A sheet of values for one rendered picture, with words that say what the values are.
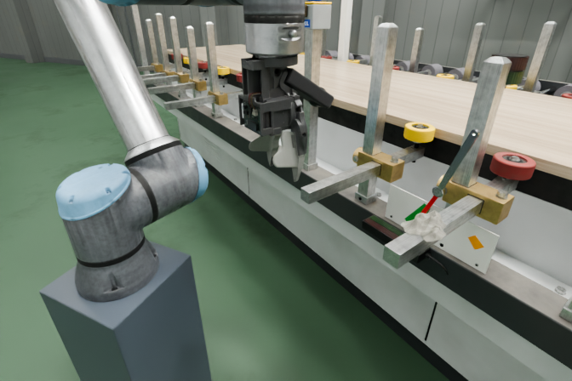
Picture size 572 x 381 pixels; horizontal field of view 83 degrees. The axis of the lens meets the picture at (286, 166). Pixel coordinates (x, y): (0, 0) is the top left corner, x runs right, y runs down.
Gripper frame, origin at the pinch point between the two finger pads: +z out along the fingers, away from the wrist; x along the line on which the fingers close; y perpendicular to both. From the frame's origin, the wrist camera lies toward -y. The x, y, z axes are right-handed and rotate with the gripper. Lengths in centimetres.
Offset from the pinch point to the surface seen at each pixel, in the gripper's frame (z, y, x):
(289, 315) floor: 94, -27, -34
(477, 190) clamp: 6.8, -33.7, 20.3
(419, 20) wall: -11, -402, -247
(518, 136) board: 4, -65, 15
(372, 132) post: 2.3, -32.7, -7.4
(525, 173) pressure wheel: 5, -45, 24
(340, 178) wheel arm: 9.7, -18.2, -3.5
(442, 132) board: 5, -53, 0
